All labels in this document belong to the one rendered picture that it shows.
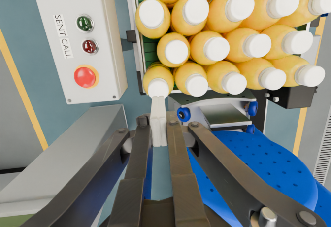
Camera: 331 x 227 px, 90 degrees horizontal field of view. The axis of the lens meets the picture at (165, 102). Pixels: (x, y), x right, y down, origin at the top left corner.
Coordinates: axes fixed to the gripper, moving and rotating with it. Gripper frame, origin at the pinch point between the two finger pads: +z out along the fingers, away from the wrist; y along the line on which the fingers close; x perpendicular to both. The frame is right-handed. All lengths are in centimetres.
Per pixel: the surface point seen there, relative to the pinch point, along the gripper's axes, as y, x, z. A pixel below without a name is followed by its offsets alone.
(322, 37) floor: 135, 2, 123
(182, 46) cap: 4.7, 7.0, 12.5
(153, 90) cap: -1.0, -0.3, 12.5
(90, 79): -11.6, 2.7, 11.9
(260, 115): 82, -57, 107
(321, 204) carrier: 63, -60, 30
